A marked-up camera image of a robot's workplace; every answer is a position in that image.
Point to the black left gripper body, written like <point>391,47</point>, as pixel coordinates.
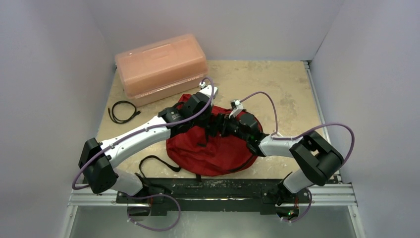
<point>203,121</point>

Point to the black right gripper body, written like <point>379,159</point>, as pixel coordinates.
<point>225,121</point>

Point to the red backpack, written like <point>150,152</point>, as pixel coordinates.
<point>204,152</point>

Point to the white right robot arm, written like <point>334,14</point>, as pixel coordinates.
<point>317,159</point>

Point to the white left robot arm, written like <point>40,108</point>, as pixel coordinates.
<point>99,160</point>

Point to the translucent pink storage box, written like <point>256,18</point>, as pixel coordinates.
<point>162,69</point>

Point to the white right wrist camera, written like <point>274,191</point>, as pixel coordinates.
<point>236,108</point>

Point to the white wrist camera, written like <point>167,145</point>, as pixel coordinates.
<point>236,108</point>
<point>209,90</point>

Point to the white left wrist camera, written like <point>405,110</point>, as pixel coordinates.
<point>209,90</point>

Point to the aluminium frame rail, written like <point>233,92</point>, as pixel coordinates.
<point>320,113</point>

